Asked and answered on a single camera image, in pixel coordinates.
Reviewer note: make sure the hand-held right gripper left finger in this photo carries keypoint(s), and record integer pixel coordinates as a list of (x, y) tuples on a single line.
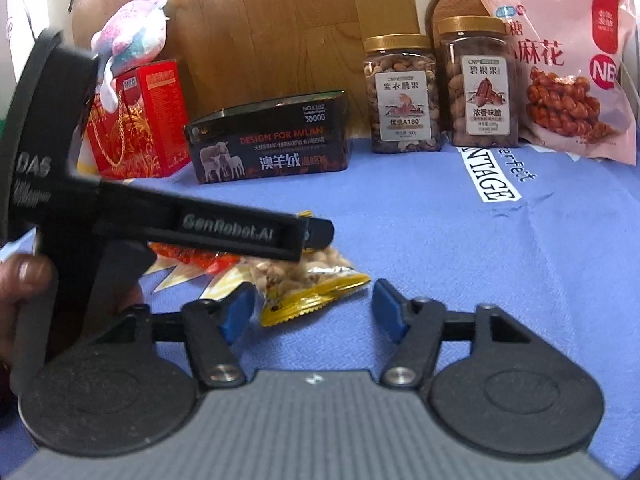
[(235, 310)]

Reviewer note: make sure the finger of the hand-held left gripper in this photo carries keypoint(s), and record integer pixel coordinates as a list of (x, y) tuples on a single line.
[(165, 215)]

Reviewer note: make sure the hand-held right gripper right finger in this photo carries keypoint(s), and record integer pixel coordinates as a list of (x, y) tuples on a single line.
[(390, 310)]

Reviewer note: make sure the red snack packet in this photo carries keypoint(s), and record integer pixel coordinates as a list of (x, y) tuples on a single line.
[(200, 260)]

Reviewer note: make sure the clear nut packet gold edges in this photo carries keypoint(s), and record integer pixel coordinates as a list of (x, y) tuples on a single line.
[(300, 280)]

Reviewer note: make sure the black tin box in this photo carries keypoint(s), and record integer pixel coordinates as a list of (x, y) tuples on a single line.
[(270, 155)]

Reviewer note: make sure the person's left hand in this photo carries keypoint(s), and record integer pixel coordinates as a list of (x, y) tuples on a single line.
[(22, 280)]

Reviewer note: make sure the blue printed cloth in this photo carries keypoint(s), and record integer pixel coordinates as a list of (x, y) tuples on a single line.
[(425, 240)]

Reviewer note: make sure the red gift box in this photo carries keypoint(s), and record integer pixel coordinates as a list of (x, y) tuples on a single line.
[(155, 125)]

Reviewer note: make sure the pastel plush toy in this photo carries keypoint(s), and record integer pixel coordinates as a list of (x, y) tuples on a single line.
[(135, 30)]

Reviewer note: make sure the cashew jar gold lid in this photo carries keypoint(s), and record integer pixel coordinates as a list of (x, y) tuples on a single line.
[(400, 100)]

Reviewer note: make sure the wooden board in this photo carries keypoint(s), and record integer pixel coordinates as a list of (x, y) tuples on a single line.
[(300, 35)]

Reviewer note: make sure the pecan jar gold lid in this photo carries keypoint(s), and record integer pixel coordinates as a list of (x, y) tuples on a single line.
[(482, 95)]

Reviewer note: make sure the pink snack bag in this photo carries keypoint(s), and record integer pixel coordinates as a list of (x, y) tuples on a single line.
[(565, 60)]

